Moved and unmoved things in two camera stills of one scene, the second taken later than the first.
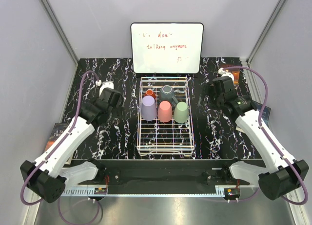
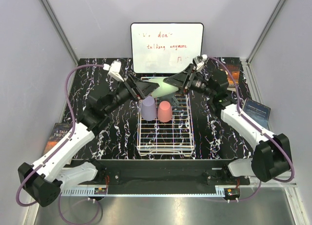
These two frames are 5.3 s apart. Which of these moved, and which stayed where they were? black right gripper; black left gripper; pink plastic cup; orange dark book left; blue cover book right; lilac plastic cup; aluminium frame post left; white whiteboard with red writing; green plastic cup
Moved: green plastic cup; black right gripper; black left gripper
Stayed: pink plastic cup; lilac plastic cup; blue cover book right; white whiteboard with red writing; orange dark book left; aluminium frame post left
